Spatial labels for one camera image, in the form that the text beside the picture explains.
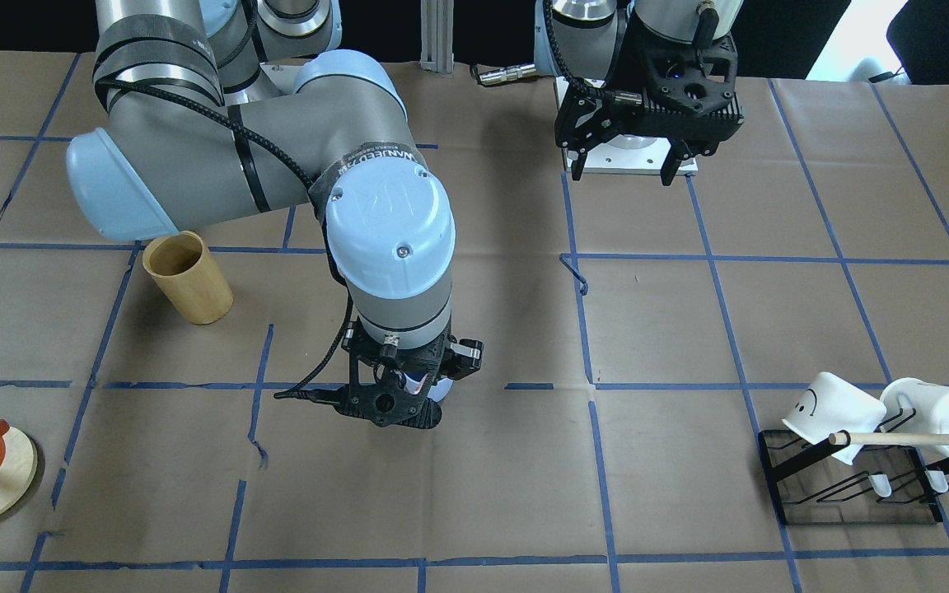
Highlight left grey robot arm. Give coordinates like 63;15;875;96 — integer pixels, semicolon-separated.
534;1;745;185

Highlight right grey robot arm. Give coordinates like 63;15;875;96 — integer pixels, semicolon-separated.
65;1;483;429

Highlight bamboo chopstick holder cup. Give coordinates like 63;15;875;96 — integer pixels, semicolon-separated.
143;231;234;325

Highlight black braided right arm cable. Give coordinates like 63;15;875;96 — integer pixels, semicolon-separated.
94;74;360;402

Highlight aluminium frame post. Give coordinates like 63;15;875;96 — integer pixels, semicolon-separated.
418;0;456;75

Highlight brown paper table cover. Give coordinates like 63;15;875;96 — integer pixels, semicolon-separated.
0;52;949;592

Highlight light blue plastic cup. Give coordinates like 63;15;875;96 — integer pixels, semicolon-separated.
405;372;453;403

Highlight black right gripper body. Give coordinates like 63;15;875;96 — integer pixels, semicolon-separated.
340;323;451;429

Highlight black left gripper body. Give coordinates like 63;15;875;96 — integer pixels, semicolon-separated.
610;33;745;157

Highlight white smiley mug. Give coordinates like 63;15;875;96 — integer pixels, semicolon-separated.
781;371;886;444

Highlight white mug upper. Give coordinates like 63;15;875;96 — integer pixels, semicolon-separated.
881;376;949;434

